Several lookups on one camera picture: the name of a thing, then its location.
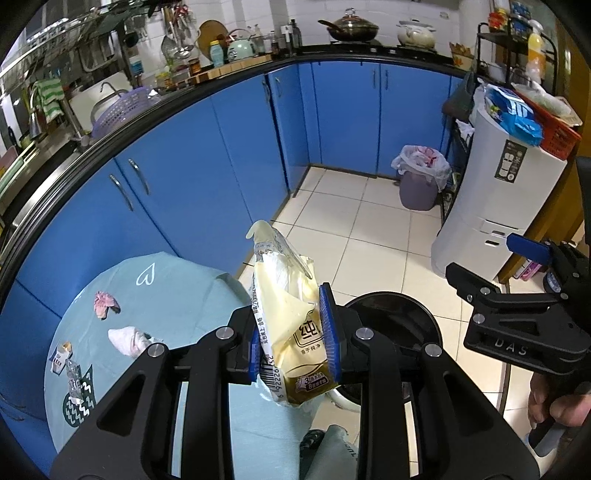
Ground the round wooden cutting board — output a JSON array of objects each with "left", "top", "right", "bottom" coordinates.
[{"left": 198, "top": 19, "right": 229, "bottom": 56}]

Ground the yellow spray bottle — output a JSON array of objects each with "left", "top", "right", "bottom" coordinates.
[{"left": 526, "top": 21, "right": 548, "bottom": 84}]

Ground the white ceramic pot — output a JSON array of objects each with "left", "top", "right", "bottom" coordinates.
[{"left": 396, "top": 18, "right": 437, "bottom": 49}]

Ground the long wooden board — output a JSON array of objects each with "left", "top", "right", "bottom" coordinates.
[{"left": 185, "top": 53, "right": 273, "bottom": 86}]

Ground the pink packet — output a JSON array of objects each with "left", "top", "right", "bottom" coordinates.
[{"left": 512, "top": 258, "right": 543, "bottom": 282}]

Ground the dark wok with glass lid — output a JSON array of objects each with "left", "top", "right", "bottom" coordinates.
[{"left": 318, "top": 8, "right": 380, "bottom": 42}]

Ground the dark hanging bag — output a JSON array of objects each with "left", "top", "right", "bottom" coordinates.
[{"left": 441, "top": 71, "right": 476, "bottom": 127}]

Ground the black metal rack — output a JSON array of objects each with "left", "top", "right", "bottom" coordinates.
[{"left": 441, "top": 21, "right": 559, "bottom": 222}]

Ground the purple plastic colander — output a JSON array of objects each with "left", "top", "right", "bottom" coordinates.
[{"left": 90, "top": 89, "right": 162, "bottom": 139}]

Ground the clear cut plastic piece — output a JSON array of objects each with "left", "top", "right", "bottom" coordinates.
[{"left": 66, "top": 359, "right": 93, "bottom": 404}]

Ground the person's right hand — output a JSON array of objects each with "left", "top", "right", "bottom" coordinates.
[{"left": 527, "top": 369, "right": 591, "bottom": 435}]

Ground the mint green kettle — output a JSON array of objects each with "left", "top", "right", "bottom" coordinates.
[{"left": 226, "top": 28, "right": 252, "bottom": 62}]

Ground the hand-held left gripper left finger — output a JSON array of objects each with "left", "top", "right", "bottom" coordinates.
[{"left": 48, "top": 307, "right": 262, "bottom": 480}]

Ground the round table, light blue cloth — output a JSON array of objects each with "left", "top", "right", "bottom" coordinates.
[{"left": 44, "top": 251, "right": 324, "bottom": 480}]

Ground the grey bin with white bag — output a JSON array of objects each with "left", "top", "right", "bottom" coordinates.
[{"left": 392, "top": 144, "right": 452, "bottom": 212}]

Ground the floral bowl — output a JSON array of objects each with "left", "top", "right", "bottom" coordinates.
[{"left": 450, "top": 41, "right": 474, "bottom": 70}]

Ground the blue white carton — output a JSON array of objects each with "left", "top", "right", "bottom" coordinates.
[{"left": 50, "top": 342, "right": 75, "bottom": 377}]

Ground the white plastic cutting board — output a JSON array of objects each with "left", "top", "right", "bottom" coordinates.
[{"left": 69, "top": 80, "right": 130, "bottom": 130}]

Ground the wall dish rack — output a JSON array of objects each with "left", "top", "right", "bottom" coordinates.
[{"left": 0, "top": 0, "right": 153, "bottom": 84}]

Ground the red plastic basket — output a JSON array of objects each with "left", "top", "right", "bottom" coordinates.
[{"left": 510, "top": 88, "right": 583, "bottom": 161}]

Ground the blue wipes packet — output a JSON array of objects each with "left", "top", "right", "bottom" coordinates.
[{"left": 501, "top": 113, "right": 544, "bottom": 147}]

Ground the black round waste bin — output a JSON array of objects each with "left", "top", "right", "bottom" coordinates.
[{"left": 342, "top": 291, "right": 445, "bottom": 402}]

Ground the cream tissue packet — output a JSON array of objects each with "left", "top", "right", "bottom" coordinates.
[{"left": 247, "top": 219, "right": 338, "bottom": 407}]

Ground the pink wrapper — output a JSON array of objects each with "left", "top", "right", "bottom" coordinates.
[{"left": 93, "top": 291, "right": 122, "bottom": 320}]

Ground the white tissue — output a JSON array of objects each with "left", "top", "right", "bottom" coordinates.
[{"left": 107, "top": 325, "right": 155, "bottom": 358}]

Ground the blue white striped packet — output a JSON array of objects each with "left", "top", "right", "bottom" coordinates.
[{"left": 485, "top": 88, "right": 536, "bottom": 121}]

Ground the green striped towel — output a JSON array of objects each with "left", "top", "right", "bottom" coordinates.
[{"left": 30, "top": 78, "right": 65, "bottom": 123}]

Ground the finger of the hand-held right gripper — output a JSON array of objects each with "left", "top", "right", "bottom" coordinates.
[
  {"left": 506, "top": 233, "right": 564, "bottom": 280},
  {"left": 445, "top": 262, "right": 557, "bottom": 320}
]

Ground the clear plastic bag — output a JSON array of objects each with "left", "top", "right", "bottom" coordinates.
[{"left": 512, "top": 83, "right": 583, "bottom": 127}]

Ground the chrome faucet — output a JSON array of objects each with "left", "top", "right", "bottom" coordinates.
[{"left": 28, "top": 90, "right": 90, "bottom": 148}]

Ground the tall white appliance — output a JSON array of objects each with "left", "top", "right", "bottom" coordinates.
[{"left": 431, "top": 108, "right": 568, "bottom": 283}]

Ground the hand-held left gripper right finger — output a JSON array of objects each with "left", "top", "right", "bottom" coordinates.
[{"left": 318, "top": 282, "right": 541, "bottom": 480}]

